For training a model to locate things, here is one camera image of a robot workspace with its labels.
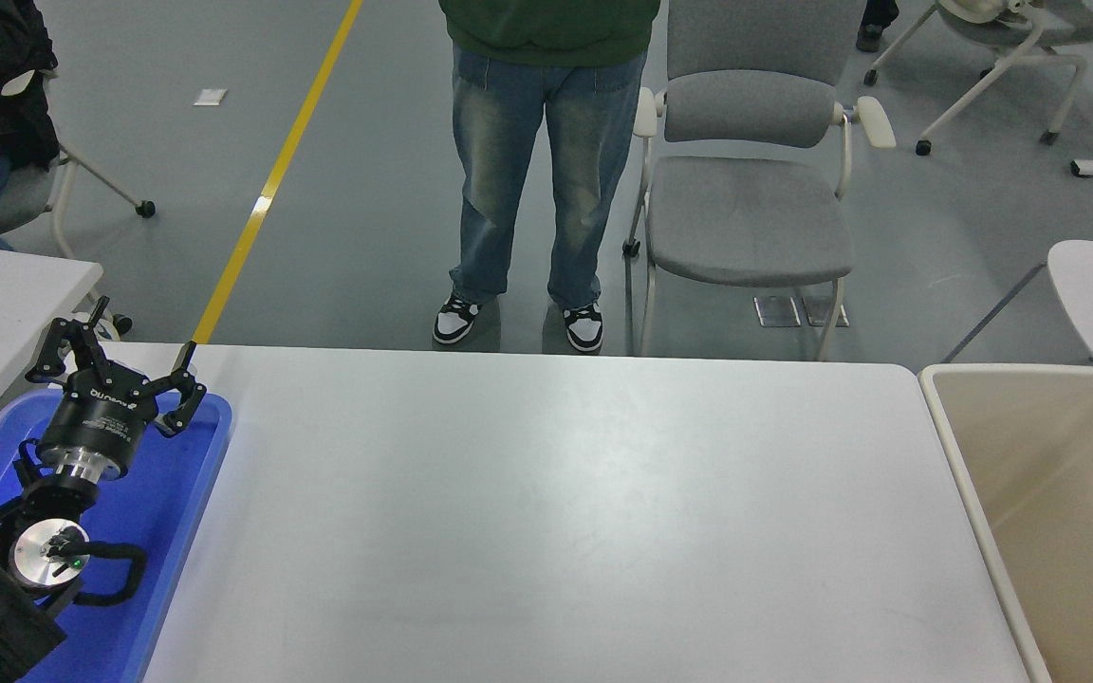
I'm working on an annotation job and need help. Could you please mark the blue plastic tray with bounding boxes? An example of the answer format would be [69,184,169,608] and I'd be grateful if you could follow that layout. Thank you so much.
[0,387,234,683]

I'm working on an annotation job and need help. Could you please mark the white-framed wheeled chair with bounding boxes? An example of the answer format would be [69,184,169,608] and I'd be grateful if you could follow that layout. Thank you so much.
[862,0,1093,157]

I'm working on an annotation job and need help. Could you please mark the large pale bin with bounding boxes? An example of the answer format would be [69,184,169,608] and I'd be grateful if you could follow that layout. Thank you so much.
[918,365,1093,683]

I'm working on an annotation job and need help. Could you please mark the grey padded armchair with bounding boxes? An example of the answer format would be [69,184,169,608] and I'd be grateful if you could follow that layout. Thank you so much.
[622,0,897,363]

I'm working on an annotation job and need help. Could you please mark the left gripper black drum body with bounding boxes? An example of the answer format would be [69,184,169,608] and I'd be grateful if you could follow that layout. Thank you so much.
[38,369,160,471]

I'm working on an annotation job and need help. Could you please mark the grey chair with white legs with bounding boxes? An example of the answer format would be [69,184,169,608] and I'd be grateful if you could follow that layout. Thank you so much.
[0,71,157,259]

